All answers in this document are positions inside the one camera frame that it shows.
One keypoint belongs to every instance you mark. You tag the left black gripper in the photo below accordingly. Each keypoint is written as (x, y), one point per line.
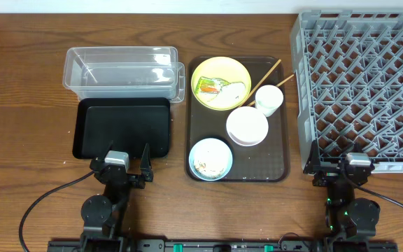
(124, 176)

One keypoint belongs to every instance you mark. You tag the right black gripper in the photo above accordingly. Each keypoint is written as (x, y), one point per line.
(332, 171)

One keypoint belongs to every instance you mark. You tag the rice and food scraps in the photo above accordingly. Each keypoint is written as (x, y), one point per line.
(211, 159)

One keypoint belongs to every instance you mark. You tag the light blue bowl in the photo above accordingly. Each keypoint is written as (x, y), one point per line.
(191, 159)

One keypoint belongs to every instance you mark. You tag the white plastic cup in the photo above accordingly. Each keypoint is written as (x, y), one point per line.
(268, 99)

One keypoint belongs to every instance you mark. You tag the pink bowl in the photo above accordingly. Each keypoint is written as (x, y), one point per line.
(247, 126)

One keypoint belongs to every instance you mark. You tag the colourful snack wrapper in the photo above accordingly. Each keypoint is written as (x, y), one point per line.
(210, 85)

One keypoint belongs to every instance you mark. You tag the yellow plate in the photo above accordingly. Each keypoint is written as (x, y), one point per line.
(226, 68)

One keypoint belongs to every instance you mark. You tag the white tissue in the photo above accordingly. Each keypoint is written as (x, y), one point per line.
(228, 96)

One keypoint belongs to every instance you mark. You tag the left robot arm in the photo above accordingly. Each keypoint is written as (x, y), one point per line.
(103, 214)

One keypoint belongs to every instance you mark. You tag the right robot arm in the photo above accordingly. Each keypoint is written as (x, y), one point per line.
(351, 220)

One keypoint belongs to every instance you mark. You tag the grey dishwasher rack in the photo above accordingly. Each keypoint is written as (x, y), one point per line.
(349, 70)

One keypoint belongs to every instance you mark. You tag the clear plastic waste bin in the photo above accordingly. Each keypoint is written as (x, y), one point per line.
(125, 72)

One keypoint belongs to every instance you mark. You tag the black rectangular tray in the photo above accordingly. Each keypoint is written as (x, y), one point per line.
(130, 123)

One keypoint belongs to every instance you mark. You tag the dark brown serving tray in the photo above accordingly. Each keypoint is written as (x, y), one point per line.
(268, 161)

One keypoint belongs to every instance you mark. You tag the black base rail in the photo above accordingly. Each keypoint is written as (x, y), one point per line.
(153, 245)

